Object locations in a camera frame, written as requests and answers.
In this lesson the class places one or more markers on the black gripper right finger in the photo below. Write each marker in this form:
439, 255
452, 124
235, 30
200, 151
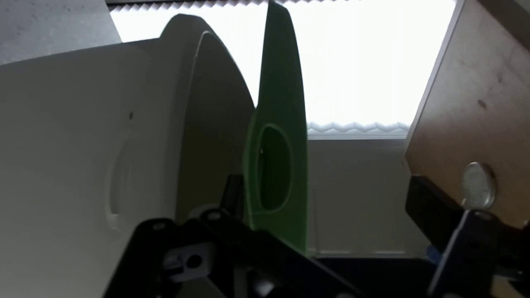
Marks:
473, 245

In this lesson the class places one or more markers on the wooden wall shelf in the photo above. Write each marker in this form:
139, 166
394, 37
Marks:
475, 106

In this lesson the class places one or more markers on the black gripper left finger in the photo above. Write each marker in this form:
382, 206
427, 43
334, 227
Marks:
238, 262

